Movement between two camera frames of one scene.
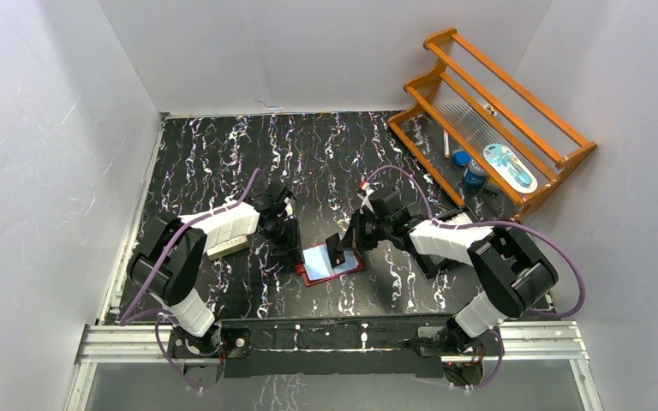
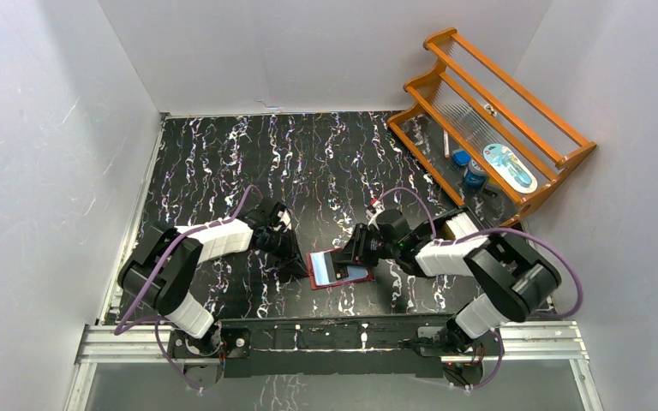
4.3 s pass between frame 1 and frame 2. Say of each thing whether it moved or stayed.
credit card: moved
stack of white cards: stayed
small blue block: stayed
